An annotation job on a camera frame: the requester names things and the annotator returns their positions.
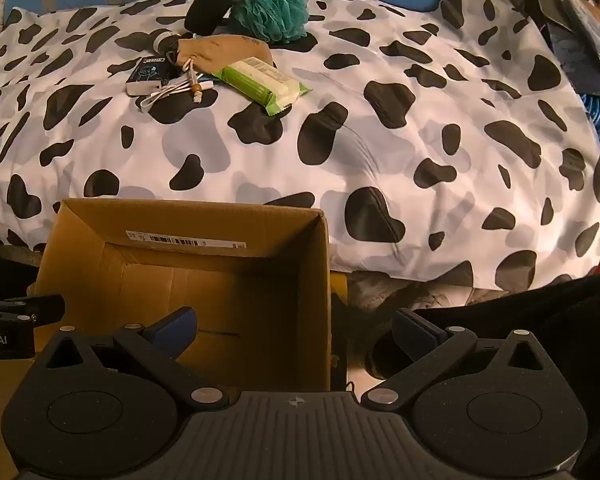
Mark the black and white sock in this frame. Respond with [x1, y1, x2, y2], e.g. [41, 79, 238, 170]
[142, 31, 182, 57]

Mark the white cable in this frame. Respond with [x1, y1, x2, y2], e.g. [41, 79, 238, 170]
[140, 74, 217, 111]

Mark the clear plastic bag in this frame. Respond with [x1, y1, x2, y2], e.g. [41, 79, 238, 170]
[450, 0, 600, 92]

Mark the green wet wipes packet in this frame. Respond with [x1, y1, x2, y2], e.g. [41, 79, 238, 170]
[214, 57, 314, 116]

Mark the brown drawstring pouch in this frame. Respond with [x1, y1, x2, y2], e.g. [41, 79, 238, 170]
[166, 34, 274, 106]

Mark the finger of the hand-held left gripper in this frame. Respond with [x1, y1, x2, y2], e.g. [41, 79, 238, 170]
[0, 294, 66, 330]

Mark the cow print blanket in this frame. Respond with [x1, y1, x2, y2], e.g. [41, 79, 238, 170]
[0, 0, 600, 311]

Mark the brown cardboard box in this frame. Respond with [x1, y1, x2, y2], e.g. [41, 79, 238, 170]
[30, 198, 334, 395]

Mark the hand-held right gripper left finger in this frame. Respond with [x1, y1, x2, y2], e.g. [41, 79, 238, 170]
[32, 306, 231, 410]

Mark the teal bath loofah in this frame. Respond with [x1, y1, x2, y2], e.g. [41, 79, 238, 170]
[229, 0, 311, 44]

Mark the black foam sponge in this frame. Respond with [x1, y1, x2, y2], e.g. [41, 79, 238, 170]
[184, 0, 249, 34]

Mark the grey crumpled cloth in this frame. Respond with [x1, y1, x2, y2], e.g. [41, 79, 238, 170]
[349, 269, 481, 313]

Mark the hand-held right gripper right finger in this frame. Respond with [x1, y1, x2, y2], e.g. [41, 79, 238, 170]
[362, 307, 563, 410]

